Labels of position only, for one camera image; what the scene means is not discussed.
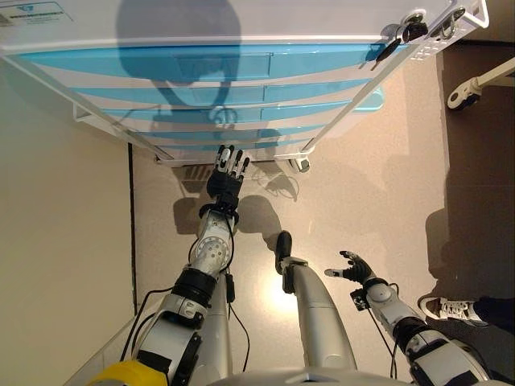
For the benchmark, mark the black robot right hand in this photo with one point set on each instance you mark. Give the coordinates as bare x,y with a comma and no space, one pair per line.
358,269

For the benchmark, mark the black key bunch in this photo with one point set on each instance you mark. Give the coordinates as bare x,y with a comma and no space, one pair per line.
414,30

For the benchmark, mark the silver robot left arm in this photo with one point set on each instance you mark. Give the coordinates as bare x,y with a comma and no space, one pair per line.
211,249

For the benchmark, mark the white medical cart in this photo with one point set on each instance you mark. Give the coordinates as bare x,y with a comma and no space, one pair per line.
301,20

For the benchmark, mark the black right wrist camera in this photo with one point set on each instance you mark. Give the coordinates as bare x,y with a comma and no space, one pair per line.
359,299

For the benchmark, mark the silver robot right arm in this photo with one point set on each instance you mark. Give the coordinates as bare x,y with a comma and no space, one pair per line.
442,354

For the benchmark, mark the dark trouser leg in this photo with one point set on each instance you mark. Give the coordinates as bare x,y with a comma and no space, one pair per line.
499,313

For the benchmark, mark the grey robot torso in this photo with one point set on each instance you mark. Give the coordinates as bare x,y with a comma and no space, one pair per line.
306,378

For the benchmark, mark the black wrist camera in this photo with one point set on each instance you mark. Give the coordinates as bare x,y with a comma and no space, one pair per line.
230,287
359,299

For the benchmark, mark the cart label sticker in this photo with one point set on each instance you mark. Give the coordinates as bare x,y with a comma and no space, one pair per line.
36,14

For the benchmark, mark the white hospital bed frame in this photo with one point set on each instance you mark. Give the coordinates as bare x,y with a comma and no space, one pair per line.
499,72

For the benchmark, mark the silver robot right leg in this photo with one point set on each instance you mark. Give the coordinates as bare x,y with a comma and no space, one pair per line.
318,313

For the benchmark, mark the white perforated side basket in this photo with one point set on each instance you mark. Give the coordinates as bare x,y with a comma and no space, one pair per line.
426,50

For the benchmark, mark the blue lidded waste bin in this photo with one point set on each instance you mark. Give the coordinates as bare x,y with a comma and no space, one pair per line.
372,104

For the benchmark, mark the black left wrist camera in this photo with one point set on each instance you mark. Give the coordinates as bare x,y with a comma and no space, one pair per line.
230,287

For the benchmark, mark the blue white cart drawer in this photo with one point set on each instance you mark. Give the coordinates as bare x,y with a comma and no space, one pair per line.
281,130
301,93
297,112
277,146
301,60

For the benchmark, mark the yellow shoulder cover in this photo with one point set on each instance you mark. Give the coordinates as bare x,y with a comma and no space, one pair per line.
124,374

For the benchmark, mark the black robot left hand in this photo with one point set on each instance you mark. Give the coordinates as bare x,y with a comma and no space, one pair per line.
225,181

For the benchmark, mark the cart caster wheel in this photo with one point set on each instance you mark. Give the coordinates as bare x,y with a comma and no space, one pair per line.
301,165

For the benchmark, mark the white sneaker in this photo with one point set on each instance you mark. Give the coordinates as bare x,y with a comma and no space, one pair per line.
450,309

